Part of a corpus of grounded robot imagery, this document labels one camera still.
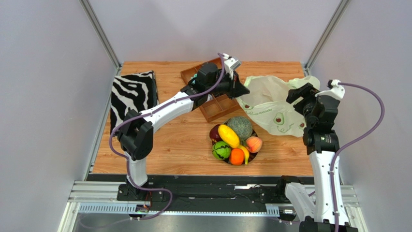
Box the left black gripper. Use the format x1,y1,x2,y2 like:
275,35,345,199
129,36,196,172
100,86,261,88
206,70,249,100

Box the pale green plastic bag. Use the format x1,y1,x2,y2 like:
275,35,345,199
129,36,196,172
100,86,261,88
236,75,320,137

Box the yellow mango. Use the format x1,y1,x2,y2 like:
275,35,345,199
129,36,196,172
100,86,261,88
218,125,240,148

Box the orange fruit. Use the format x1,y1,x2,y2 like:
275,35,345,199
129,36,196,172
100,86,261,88
229,148,245,165

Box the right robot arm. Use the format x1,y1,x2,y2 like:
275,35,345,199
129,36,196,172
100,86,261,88
285,80,358,232

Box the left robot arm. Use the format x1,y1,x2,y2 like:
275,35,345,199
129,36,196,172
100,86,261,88
112,57,250,191

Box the brown wooden divider tray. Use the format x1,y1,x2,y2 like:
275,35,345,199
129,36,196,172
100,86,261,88
181,58,240,122

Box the green cantaloupe melon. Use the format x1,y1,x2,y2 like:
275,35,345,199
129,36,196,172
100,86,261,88
226,116,253,140

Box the teal white socks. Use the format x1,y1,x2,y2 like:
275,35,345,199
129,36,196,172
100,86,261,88
188,73,197,85

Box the dark red apple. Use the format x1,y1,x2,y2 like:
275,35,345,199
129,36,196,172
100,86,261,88
209,124,222,144

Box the pink peach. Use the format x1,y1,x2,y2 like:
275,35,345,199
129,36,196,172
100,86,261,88
246,136,263,153

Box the small green watermelon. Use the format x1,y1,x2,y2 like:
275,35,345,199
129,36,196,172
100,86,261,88
212,141,232,160

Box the yellow banana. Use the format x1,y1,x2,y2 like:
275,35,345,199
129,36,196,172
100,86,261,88
237,145,250,165

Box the black fruit plate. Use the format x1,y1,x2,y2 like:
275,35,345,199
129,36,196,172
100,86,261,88
212,140,258,165

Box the zebra pattern cloth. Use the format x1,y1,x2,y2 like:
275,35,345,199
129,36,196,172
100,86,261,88
110,70,159,131

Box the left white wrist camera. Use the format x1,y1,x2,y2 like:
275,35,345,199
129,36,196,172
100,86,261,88
222,53,241,79

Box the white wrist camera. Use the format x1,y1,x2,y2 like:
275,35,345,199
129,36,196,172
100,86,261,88
315,79,345,101
222,53,241,79

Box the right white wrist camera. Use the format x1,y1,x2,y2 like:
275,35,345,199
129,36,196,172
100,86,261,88
315,79,345,101

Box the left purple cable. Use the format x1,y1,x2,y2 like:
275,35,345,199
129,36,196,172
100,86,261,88
108,53,226,222

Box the purple cable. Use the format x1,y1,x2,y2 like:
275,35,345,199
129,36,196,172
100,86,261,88
108,53,226,222
278,82,385,232

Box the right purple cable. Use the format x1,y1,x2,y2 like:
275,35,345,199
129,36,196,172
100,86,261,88
278,82,385,232

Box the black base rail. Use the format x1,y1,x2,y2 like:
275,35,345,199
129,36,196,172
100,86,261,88
69,174,295,217

